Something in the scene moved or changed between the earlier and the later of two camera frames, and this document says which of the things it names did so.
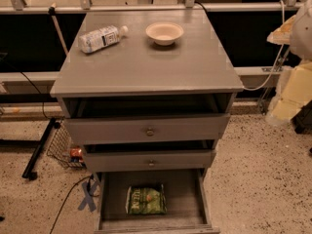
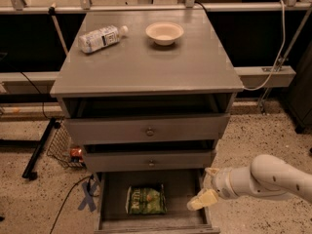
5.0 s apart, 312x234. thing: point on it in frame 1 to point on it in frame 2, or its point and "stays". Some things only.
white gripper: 302,33 to 222,183
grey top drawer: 153,128 stays
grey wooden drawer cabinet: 148,94 stays
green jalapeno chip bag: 146,201 stays
